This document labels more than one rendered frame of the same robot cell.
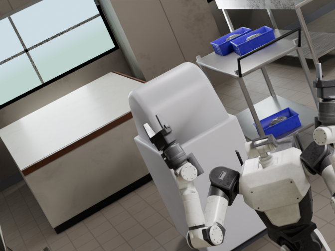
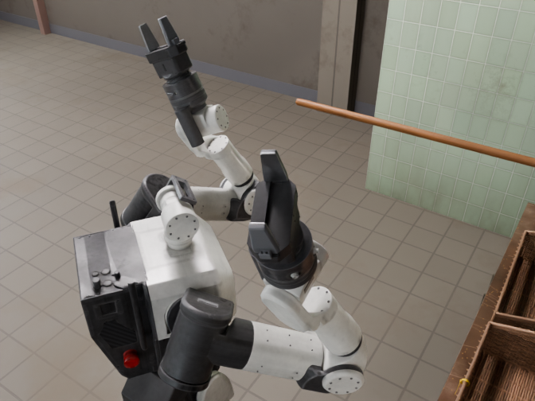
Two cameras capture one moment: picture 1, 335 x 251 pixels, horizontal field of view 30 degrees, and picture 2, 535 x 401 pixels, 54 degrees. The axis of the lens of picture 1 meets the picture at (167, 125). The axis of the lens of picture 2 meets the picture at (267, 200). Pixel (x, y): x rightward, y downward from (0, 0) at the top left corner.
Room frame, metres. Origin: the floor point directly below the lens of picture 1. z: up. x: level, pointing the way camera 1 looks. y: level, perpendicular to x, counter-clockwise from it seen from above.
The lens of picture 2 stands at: (2.73, 0.45, 2.10)
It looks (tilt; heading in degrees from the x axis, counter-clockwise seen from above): 35 degrees down; 228
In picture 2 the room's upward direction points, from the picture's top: straight up
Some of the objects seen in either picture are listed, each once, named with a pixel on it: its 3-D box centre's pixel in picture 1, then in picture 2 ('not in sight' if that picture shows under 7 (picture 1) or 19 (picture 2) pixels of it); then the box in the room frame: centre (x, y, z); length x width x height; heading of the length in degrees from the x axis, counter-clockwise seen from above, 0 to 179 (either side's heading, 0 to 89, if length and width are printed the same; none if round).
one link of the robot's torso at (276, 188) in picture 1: (279, 183); (158, 294); (2.36, -0.33, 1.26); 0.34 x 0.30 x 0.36; 69
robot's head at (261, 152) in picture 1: (260, 149); (177, 217); (2.30, -0.30, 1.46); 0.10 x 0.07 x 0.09; 69
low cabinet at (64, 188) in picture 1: (89, 142); not in sight; (6.87, 0.89, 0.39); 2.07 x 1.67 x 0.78; 15
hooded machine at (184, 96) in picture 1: (195, 157); not in sight; (4.38, -0.09, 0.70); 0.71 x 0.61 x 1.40; 15
